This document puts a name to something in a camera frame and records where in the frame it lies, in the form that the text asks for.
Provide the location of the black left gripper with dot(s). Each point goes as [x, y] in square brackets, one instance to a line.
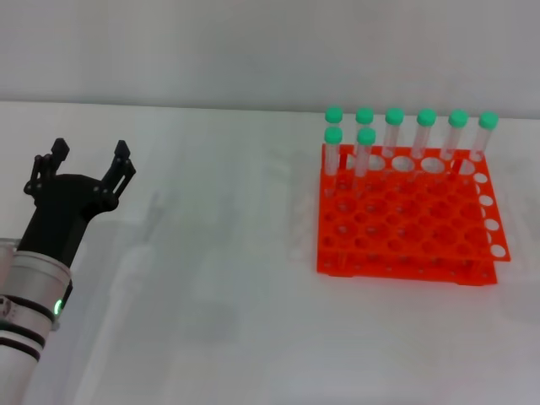
[59, 215]

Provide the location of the green-capped clear test tube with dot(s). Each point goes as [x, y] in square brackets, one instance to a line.
[364, 115]
[488, 120]
[365, 139]
[425, 117]
[457, 119]
[333, 113]
[394, 116]
[333, 139]

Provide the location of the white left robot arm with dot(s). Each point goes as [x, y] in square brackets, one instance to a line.
[29, 320]

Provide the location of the orange test tube rack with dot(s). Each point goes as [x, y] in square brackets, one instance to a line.
[405, 219]

